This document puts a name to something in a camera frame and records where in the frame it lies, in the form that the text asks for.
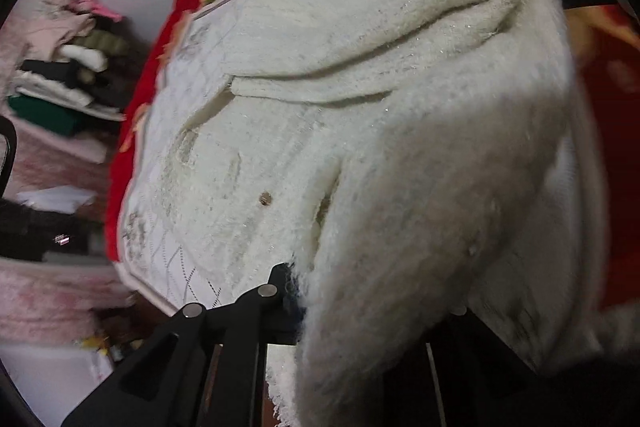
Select white fluffy knit cardigan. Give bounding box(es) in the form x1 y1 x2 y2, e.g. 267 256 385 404
156 0 573 426

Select clothes rack with garments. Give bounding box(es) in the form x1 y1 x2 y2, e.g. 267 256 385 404
1 0 140 347

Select red floral bed blanket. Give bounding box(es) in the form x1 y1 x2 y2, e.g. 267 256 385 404
104 0 639 310

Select white grid floral mat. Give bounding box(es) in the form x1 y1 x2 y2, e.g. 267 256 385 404
115 0 246 315

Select black cable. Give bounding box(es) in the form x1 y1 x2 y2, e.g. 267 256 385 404
0 114 19 203

